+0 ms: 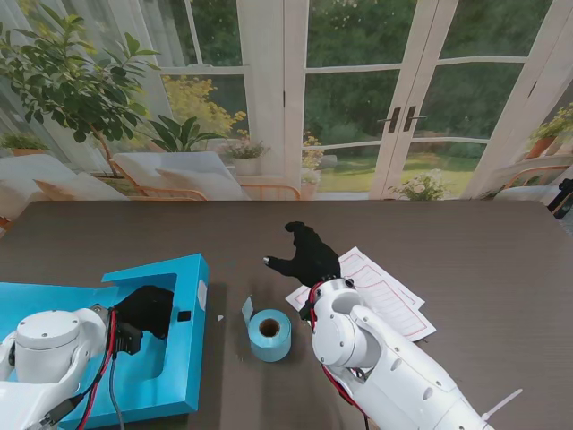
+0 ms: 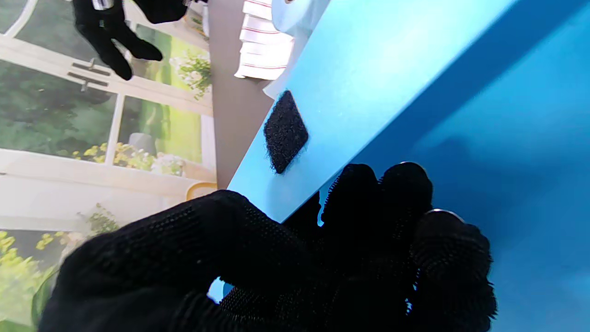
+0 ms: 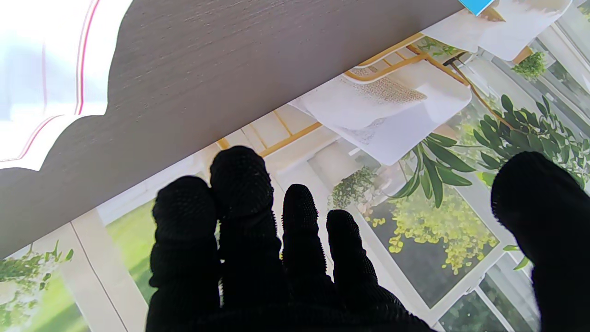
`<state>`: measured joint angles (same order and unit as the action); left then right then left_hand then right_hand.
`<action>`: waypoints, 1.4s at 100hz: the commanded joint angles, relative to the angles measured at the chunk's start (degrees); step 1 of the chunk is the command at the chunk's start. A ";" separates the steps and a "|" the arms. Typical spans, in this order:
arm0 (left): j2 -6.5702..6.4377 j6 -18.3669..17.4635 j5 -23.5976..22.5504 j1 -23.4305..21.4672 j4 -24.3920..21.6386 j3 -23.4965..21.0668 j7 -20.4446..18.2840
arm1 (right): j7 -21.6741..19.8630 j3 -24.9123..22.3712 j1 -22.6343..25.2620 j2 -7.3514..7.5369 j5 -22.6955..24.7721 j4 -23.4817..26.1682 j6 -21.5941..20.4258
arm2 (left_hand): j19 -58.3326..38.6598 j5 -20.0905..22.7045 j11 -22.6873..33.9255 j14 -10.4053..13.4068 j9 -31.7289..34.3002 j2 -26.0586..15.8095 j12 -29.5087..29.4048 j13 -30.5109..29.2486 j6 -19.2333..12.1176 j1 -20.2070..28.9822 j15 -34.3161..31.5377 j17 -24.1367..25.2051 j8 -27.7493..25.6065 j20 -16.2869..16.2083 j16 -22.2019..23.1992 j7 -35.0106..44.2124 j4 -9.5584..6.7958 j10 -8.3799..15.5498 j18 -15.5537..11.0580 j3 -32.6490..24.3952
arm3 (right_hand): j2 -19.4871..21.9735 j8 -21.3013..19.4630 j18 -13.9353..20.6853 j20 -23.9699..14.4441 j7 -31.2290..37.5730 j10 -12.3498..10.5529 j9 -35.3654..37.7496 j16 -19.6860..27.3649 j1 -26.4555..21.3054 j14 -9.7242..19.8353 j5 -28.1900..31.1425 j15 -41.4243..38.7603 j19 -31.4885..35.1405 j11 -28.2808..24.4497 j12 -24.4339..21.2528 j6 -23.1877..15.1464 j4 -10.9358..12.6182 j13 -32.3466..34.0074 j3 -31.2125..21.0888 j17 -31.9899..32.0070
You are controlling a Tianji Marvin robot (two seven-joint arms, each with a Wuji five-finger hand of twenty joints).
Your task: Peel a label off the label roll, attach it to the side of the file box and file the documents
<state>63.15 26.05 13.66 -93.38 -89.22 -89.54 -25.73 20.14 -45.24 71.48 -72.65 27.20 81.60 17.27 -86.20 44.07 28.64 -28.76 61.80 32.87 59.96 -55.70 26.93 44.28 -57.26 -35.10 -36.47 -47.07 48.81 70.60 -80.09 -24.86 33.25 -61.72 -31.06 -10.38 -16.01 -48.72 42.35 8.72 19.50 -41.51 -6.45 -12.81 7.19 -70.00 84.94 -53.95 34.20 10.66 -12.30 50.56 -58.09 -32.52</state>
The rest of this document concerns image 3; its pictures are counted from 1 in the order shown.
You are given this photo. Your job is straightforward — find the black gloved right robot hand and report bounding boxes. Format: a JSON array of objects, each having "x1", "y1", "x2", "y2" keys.
[{"x1": 147, "y1": 146, "x2": 590, "y2": 332}]

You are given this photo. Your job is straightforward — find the white red-lined paper sheet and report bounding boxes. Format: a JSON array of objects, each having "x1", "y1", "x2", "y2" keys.
[{"x1": 0, "y1": 0, "x2": 134, "y2": 172}]

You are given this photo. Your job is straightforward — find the blue file box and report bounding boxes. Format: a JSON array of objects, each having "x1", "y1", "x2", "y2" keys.
[{"x1": 459, "y1": 0, "x2": 495, "y2": 17}]

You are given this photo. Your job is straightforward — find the printed garden window backdrop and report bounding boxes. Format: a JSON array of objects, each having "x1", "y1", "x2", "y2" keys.
[{"x1": 0, "y1": 0, "x2": 590, "y2": 332}]

